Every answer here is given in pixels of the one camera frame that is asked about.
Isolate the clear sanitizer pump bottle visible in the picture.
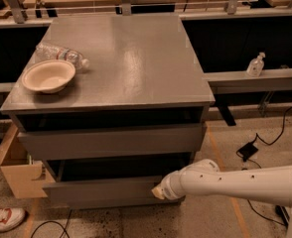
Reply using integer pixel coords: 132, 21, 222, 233
246, 53, 265, 77

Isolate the grey drawer cabinet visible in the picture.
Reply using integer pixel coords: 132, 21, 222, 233
0, 13, 217, 183

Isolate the grey metal rail shelf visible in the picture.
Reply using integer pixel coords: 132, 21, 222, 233
204, 68, 292, 94

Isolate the cardboard box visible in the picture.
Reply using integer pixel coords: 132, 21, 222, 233
0, 124, 55, 199

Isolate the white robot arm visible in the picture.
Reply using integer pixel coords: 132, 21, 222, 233
152, 159, 292, 238

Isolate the black cylindrical rod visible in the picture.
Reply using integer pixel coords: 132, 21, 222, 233
275, 205, 290, 226

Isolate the clear plastic water bottle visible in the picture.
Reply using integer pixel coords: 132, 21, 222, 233
35, 42, 89, 69

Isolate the white paper bowl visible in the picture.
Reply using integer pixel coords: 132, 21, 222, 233
22, 59, 75, 93

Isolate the black floor cable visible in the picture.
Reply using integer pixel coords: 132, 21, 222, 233
235, 99, 292, 226

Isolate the grey drawer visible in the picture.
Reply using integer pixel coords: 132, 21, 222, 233
19, 124, 206, 161
42, 159, 187, 210

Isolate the white red sneaker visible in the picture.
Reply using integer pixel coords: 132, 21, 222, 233
0, 208, 26, 232

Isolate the black power adapter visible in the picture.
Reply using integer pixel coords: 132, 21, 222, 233
237, 143, 258, 162

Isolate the black cable near drawer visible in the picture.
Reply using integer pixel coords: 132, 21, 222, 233
30, 209, 73, 238

